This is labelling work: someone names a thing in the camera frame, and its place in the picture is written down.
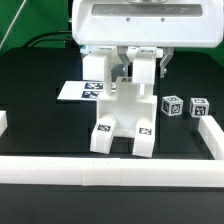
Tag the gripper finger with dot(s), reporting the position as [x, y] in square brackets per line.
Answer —
[122, 54]
[167, 56]

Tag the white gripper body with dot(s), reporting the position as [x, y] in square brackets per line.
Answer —
[148, 23]

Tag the white chair seat part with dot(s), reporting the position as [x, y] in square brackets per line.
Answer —
[128, 104]

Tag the white chair back frame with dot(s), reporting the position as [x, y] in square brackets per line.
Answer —
[104, 65]

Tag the white right fence bar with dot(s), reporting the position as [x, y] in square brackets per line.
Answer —
[213, 136]

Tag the white fence bar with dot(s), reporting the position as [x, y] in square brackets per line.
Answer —
[213, 136]
[3, 122]
[111, 172]

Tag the white left fence bar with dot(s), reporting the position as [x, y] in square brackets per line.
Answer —
[3, 122]

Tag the white front fence bar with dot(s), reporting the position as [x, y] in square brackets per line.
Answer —
[111, 172]

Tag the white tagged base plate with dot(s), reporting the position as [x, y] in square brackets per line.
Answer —
[80, 90]

